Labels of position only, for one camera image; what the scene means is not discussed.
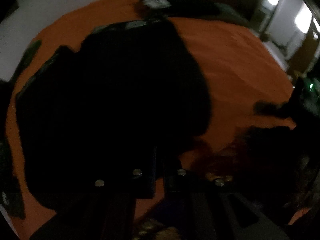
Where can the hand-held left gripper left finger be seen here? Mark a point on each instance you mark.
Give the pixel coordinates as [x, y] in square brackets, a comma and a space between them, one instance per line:
[152, 175]

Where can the orange bed blanket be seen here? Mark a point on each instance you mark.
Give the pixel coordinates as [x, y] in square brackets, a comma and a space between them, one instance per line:
[237, 67]

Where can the metal framed glass door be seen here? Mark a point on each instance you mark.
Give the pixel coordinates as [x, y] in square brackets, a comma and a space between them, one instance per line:
[287, 25]

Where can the folded dark green garment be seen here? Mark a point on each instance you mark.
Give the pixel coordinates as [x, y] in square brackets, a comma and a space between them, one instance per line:
[232, 15]

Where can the floral patterned clothing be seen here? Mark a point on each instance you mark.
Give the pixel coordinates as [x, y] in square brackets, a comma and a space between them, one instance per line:
[262, 160]

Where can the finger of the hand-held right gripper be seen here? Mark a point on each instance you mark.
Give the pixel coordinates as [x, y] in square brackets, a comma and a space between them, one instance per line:
[272, 108]

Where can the black paisley garment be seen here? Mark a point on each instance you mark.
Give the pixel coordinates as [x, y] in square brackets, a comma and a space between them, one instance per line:
[112, 100]

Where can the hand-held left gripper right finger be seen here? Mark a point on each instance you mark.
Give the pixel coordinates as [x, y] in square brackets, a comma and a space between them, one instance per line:
[172, 180]

